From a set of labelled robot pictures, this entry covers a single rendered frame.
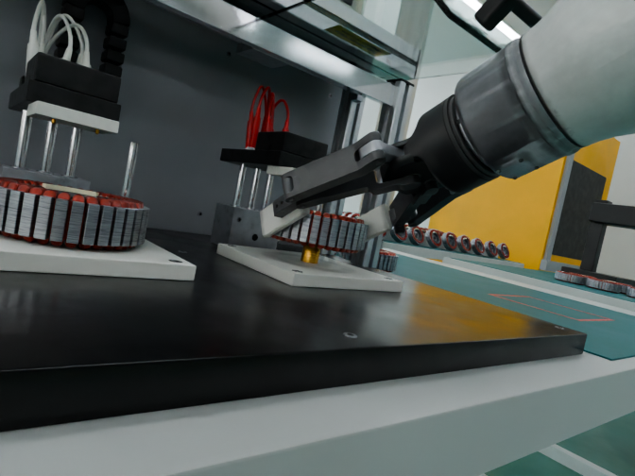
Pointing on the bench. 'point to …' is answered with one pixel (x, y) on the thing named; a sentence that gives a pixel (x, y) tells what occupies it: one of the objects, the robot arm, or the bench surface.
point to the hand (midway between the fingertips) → (318, 226)
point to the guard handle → (489, 14)
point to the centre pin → (310, 254)
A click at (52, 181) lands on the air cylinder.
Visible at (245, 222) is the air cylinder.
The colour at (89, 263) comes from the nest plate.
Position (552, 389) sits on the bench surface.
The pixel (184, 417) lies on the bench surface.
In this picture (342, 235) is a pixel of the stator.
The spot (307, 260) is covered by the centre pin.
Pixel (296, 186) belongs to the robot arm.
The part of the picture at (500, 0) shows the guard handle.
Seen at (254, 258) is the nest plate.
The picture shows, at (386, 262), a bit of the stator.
